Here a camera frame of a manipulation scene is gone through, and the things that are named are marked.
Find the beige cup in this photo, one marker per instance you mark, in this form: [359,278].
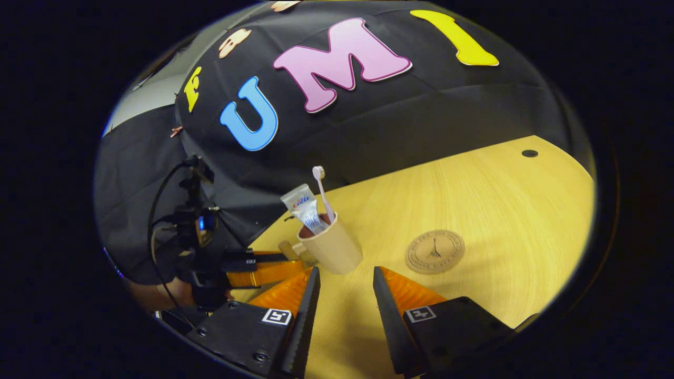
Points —
[337,247]

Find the white toothpaste tube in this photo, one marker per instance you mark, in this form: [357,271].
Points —
[305,208]

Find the round wooden coaster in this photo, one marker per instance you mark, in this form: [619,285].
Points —
[434,251]

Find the round black desk grommet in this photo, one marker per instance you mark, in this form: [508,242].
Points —
[529,153]

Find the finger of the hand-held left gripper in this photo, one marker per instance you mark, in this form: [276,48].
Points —
[263,273]
[258,257]

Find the white toothbrush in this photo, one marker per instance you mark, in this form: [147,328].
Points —
[324,197]

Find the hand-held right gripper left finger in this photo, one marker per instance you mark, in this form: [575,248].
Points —
[308,316]

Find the small copper cloth clip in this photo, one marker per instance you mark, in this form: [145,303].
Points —
[176,131]

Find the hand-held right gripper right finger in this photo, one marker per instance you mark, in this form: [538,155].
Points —
[387,316]

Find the black backdrop cloth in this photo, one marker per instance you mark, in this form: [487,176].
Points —
[395,116]

